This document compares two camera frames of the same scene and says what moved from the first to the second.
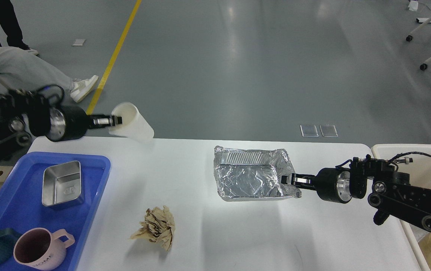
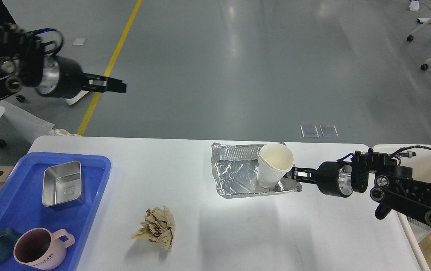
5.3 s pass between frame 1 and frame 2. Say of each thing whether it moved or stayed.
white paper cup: moved
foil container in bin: stayed
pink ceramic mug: stayed
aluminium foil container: moved
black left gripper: moved
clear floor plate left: stayed
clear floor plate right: stayed
